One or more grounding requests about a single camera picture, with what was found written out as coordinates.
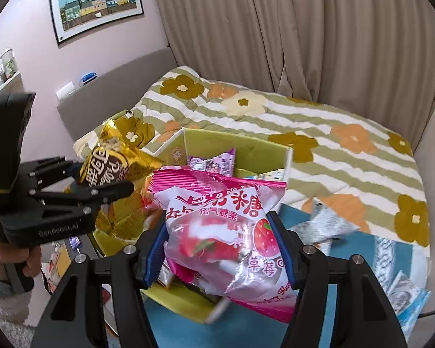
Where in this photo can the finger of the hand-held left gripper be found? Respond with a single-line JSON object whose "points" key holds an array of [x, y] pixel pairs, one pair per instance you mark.
{"points": [[47, 174], [101, 192]]}

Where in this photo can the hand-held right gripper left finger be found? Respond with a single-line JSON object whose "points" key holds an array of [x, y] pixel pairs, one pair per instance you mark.
{"points": [[156, 257]]}

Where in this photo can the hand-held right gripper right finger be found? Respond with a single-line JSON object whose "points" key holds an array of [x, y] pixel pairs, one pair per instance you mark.
{"points": [[284, 257]]}

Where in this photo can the gold chocolate snack packet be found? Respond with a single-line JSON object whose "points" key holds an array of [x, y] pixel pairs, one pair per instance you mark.
{"points": [[130, 159]]}

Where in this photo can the pink striped marshmallow packet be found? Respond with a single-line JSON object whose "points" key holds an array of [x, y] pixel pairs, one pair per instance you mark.
{"points": [[217, 239]]}

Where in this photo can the purple grey snack packet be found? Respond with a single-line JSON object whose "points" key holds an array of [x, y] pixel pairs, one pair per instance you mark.
{"points": [[217, 165]]}

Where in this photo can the yellow green cardboard box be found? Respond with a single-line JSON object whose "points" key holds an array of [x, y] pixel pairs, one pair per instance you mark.
{"points": [[239, 152]]}

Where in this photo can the person's left hand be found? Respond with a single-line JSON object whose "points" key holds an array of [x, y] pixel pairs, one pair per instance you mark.
{"points": [[32, 263]]}

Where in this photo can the silver snack packet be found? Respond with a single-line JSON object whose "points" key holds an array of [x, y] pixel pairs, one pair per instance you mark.
{"points": [[322, 224]]}

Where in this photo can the white cartoon print packet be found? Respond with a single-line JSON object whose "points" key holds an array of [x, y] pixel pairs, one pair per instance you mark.
{"points": [[272, 177]]}

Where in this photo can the grey upholstered headboard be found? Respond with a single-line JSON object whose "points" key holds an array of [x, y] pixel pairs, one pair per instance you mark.
{"points": [[105, 94]]}

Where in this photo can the small blue white object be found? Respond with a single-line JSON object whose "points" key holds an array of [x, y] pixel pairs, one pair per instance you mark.
{"points": [[88, 78]]}

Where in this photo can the tall glass jar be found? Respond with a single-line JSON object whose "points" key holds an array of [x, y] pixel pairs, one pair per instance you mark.
{"points": [[8, 63]]}

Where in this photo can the blue white snack packet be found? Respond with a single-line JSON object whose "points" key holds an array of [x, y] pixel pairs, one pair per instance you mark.
{"points": [[406, 304]]}

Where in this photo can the floral striped blanket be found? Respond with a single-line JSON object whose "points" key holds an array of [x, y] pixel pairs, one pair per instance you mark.
{"points": [[311, 123]]}

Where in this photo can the framed houses picture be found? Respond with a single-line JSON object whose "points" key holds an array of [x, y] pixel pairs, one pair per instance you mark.
{"points": [[98, 5]]}

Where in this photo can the beige curtain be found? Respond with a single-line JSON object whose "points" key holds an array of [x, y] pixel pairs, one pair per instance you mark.
{"points": [[275, 25]]}

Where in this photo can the white wall socket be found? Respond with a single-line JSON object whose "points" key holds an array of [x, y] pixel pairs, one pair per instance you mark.
{"points": [[65, 90]]}

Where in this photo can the white wall shelf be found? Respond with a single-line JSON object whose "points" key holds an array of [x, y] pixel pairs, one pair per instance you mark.
{"points": [[5, 89]]}

